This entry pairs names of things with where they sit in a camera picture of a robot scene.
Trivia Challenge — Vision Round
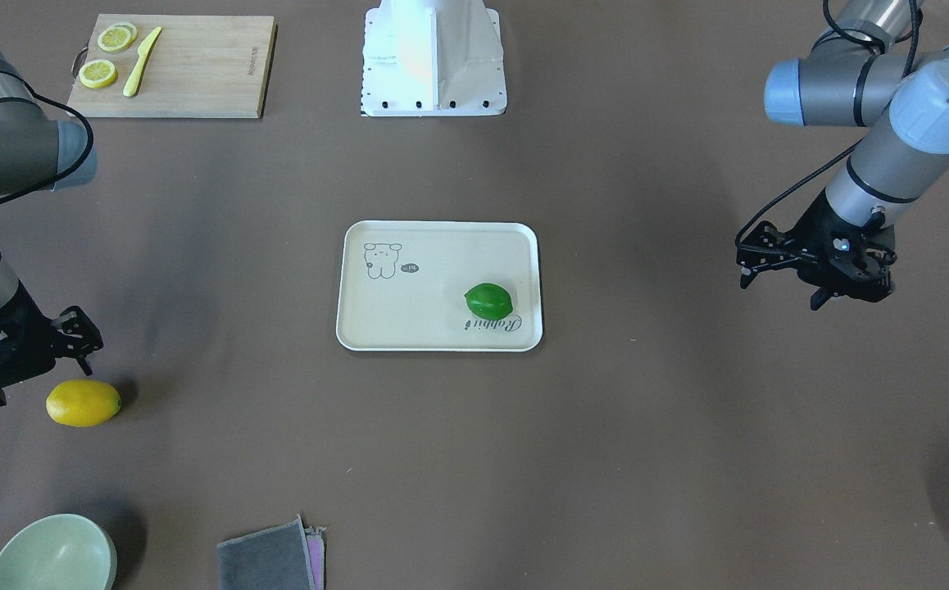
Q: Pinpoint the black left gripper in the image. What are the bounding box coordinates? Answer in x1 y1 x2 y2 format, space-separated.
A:
794 192 897 312

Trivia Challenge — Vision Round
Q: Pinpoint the yellow lemon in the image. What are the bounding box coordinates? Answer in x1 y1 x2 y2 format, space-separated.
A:
45 379 124 427

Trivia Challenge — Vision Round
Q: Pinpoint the green lime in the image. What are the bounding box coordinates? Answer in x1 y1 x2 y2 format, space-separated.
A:
464 283 515 321

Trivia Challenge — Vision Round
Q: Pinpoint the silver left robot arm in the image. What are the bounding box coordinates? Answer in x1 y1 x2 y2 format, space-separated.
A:
734 1 949 310

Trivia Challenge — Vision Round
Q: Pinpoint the cream rabbit print tray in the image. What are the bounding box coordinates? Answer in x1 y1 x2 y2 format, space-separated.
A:
336 220 543 352

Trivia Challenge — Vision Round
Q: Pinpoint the pale green bowl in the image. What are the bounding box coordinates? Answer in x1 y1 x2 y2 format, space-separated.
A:
0 513 118 589

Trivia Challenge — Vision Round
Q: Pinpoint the grey folded cloth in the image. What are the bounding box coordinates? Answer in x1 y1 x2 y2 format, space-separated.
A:
216 515 327 589

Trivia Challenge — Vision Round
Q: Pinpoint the yellow plastic knife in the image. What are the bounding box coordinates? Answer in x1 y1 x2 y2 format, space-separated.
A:
122 26 163 98

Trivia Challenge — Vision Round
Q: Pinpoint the lemon slice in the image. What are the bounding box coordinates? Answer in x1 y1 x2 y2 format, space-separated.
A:
76 59 118 89
97 22 138 53

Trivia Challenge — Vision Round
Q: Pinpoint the wooden cutting board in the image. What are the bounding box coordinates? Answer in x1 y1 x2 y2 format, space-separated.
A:
67 14 277 119

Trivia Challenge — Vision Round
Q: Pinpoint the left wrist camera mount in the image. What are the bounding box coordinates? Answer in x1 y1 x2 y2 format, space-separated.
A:
736 221 813 290

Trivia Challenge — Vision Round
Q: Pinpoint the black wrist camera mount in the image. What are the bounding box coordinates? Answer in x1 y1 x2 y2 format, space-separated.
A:
50 306 104 376

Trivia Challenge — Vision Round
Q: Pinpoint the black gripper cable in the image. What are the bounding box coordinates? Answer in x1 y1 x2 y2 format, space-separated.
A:
734 0 922 251

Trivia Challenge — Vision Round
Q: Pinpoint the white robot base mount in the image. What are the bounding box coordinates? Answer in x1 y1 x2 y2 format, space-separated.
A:
360 1 508 117

